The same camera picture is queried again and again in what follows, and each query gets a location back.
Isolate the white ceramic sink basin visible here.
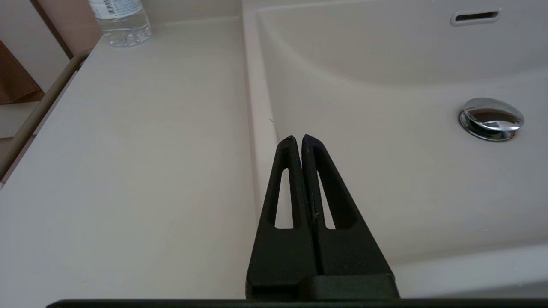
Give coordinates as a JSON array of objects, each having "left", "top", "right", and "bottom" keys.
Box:
[{"left": 242, "top": 0, "right": 548, "bottom": 296}]

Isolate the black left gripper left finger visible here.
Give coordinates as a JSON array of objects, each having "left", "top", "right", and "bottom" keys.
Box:
[{"left": 246, "top": 136, "right": 319, "bottom": 299}]

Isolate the clear plastic water bottle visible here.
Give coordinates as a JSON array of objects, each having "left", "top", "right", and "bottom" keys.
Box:
[{"left": 89, "top": 0, "right": 152, "bottom": 47}]

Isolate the chrome drain stopper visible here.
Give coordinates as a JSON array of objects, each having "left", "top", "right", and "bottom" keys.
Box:
[{"left": 459, "top": 98, "right": 525, "bottom": 142}]

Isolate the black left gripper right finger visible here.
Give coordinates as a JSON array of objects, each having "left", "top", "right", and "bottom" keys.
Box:
[{"left": 301, "top": 134, "right": 395, "bottom": 277}]

